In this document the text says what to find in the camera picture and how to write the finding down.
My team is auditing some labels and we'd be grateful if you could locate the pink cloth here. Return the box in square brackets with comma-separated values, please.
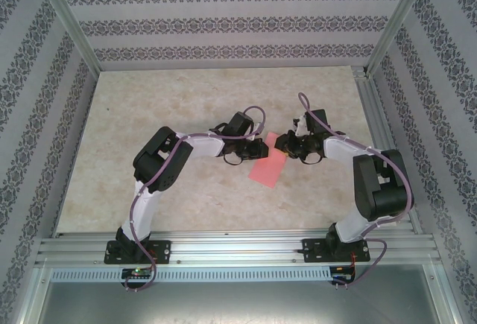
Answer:
[248, 132, 288, 188]

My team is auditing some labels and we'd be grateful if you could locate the small circuit board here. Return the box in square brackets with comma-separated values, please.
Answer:
[330, 265, 355, 282]
[122, 267, 154, 280]

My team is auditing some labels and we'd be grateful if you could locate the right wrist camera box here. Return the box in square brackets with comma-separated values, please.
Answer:
[292, 115, 310, 135]

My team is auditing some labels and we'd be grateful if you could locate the black thin looped cable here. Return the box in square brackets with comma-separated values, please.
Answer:
[300, 152, 325, 166]
[222, 152, 243, 167]

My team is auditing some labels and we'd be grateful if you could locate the aluminium extrusion rail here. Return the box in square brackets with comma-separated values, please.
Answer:
[353, 66, 424, 235]

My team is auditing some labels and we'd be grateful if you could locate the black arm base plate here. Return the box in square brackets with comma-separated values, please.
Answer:
[106, 240, 172, 265]
[302, 238, 370, 264]

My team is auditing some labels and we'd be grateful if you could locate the wide aluminium mounting rail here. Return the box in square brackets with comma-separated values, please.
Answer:
[35, 229, 443, 267]

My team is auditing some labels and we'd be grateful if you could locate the aluminium frame post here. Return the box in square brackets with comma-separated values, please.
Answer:
[31, 0, 101, 74]
[364, 0, 435, 78]

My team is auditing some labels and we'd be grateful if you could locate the slotted grey cable duct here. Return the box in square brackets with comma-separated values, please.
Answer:
[50, 266, 333, 283]

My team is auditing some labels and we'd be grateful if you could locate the purple cable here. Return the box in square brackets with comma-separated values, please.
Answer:
[124, 106, 266, 294]
[297, 92, 415, 290]

